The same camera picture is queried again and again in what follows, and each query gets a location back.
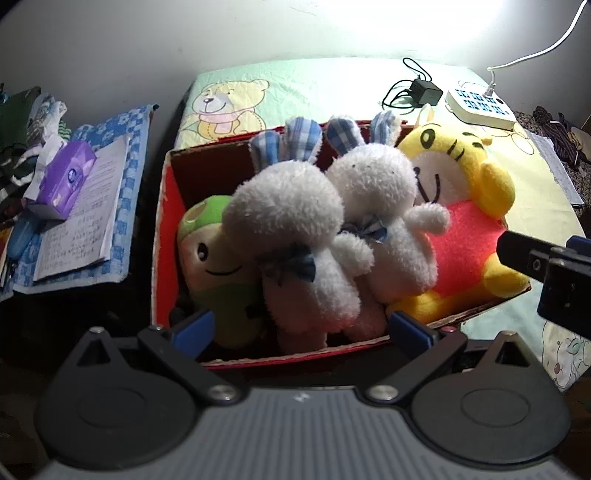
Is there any purple tissue pack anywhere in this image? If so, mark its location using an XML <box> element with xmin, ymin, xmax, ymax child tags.
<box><xmin>36</xmin><ymin>141</ymin><xmax>98</xmax><ymax>220</ymax></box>

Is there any black white striped garment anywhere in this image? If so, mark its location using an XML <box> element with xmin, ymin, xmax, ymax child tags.
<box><xmin>0</xmin><ymin>152</ymin><xmax>44</xmax><ymax>217</ymax></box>

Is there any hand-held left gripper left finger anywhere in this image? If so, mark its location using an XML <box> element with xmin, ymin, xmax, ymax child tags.
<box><xmin>76</xmin><ymin>310</ymin><xmax>245</xmax><ymax>407</ymax></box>

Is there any dark crumpled garment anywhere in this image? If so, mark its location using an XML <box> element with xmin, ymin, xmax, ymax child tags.
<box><xmin>533</xmin><ymin>105</ymin><xmax>591</xmax><ymax>164</ymax></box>

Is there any handwritten notebook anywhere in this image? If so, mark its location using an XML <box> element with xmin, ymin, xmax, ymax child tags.
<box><xmin>32</xmin><ymin>134</ymin><xmax>132</xmax><ymax>282</ymax></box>

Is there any dark green garment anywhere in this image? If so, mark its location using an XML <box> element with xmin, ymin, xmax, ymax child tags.
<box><xmin>0</xmin><ymin>85</ymin><xmax>42</xmax><ymax>153</ymax></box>

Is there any black charger adapter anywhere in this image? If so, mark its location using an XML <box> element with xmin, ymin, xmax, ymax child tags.
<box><xmin>410</xmin><ymin>78</ymin><xmax>441</xmax><ymax>107</ymax></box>

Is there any blue patterned cloth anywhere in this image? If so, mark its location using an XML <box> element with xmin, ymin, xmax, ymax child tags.
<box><xmin>0</xmin><ymin>104</ymin><xmax>160</xmax><ymax>294</ymax></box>

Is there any blue plastic object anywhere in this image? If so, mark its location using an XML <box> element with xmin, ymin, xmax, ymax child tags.
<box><xmin>7</xmin><ymin>217</ymin><xmax>40</xmax><ymax>261</ymax></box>

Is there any white rabbit plush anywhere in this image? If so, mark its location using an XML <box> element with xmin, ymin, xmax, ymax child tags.
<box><xmin>325</xmin><ymin>110</ymin><xmax>451</xmax><ymax>342</ymax></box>

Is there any white power strip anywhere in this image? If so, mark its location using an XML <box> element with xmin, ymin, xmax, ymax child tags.
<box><xmin>445</xmin><ymin>82</ymin><xmax>517</xmax><ymax>131</ymax></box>

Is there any yellow tiger plush toy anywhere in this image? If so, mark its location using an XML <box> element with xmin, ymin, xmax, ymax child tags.
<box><xmin>385</xmin><ymin>104</ymin><xmax>532</xmax><ymax>324</ymax></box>

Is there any pale striped cloth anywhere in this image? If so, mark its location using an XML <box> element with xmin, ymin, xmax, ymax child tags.
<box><xmin>25</xmin><ymin>95</ymin><xmax>72</xmax><ymax>158</ymax></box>

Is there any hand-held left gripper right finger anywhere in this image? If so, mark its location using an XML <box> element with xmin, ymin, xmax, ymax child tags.
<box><xmin>365</xmin><ymin>311</ymin><xmax>536</xmax><ymax>407</ymax></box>

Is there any pale pink rabbit plush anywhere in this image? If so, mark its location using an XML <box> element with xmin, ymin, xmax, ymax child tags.
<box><xmin>223</xmin><ymin>115</ymin><xmax>375</xmax><ymax>356</ymax></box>

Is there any red cardboard box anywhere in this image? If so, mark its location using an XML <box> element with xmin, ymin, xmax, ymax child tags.
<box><xmin>150</xmin><ymin>119</ymin><xmax>532</xmax><ymax>372</ymax></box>

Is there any green plush toy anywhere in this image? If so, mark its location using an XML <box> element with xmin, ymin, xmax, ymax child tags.
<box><xmin>177</xmin><ymin>194</ymin><xmax>266</xmax><ymax>349</ymax></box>

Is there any thick white power cable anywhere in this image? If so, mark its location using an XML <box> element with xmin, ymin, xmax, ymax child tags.
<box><xmin>487</xmin><ymin>0</ymin><xmax>588</xmax><ymax>97</ymax></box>

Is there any black charger with cable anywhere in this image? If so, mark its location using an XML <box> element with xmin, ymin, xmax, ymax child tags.
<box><xmin>382</xmin><ymin>56</ymin><xmax>432</xmax><ymax>112</ymax></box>

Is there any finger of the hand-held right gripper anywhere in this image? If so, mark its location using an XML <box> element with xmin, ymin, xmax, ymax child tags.
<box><xmin>538</xmin><ymin>234</ymin><xmax>591</xmax><ymax>333</ymax></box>
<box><xmin>496</xmin><ymin>229</ymin><xmax>555</xmax><ymax>282</ymax></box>

